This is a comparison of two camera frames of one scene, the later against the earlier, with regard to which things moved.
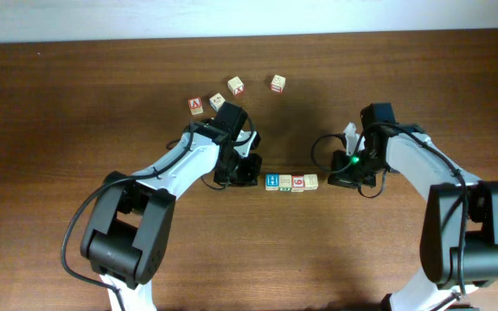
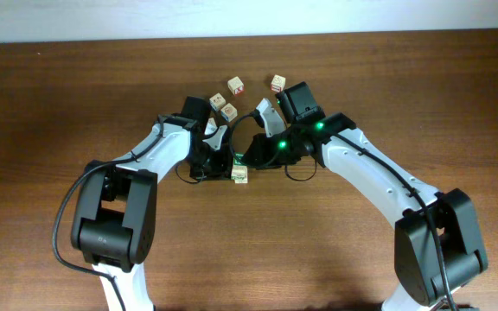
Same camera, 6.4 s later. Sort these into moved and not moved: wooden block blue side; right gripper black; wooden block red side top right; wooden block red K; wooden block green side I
Moved: right gripper black; wooden block green side I
Not moved: wooden block red side top right; wooden block red K; wooden block blue side
